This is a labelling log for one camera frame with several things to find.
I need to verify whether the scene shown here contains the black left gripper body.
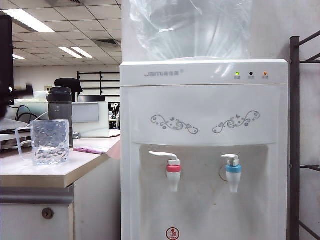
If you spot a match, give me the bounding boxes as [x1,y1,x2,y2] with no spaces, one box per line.
[0,81,13,119]

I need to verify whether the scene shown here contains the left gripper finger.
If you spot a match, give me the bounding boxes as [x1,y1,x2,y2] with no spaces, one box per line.
[9,84,34,98]

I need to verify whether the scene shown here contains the blue cold water tap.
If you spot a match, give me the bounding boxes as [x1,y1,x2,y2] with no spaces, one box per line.
[219,153,243,194]

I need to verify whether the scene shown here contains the grey transparent water bottle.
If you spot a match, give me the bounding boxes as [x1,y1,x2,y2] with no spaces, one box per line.
[46,86,74,148]

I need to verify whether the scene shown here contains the white desk drawer cabinet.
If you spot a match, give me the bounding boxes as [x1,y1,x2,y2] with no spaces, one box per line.
[0,186,121,240]

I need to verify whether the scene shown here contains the red hot water tap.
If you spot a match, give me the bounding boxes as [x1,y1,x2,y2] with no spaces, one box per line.
[148,150,182,193]

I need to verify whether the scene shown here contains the plastic-wrapped water jug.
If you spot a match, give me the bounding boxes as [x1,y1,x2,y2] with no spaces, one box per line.
[128,0,253,62]

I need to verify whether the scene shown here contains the white water dispenser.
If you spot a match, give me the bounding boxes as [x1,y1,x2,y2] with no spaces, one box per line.
[119,58,290,240]

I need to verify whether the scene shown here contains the grey felt laptop sleeve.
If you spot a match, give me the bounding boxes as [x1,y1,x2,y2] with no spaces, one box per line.
[0,117,32,133]

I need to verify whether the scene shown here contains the black flat laptop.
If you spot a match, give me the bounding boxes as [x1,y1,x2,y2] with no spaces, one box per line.
[0,126,32,133]

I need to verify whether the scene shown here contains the white laptop stand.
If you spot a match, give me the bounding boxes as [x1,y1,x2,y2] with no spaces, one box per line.
[0,131,33,151]

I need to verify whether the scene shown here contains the black computer monitor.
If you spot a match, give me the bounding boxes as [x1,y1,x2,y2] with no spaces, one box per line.
[0,14,15,106]

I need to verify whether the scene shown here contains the black screen behind partition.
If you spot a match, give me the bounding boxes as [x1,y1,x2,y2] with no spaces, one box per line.
[78,94,106,103]

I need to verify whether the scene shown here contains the white rectangular stand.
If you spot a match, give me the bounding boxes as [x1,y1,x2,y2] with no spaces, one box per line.
[71,101,121,139]

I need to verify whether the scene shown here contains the pink printed card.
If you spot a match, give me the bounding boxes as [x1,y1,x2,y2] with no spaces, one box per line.
[73,146,110,155]

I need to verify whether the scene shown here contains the ceiling air vent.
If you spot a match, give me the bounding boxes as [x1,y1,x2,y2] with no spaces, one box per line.
[93,38,119,46]

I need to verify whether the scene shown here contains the round cabinet lock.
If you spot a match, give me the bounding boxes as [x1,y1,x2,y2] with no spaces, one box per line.
[41,207,55,220]

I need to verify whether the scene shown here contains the grey metal rack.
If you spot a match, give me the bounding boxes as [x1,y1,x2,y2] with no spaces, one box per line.
[288,29,320,240]

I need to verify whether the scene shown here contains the black desk cable loop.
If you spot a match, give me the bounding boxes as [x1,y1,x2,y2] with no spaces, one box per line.
[15,104,35,123]

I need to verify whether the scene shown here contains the white charging cable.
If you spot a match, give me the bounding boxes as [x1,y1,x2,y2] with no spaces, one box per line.
[23,111,50,128]

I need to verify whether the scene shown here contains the black wall shelf rack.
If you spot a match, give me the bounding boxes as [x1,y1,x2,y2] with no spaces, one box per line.
[76,71,121,96]

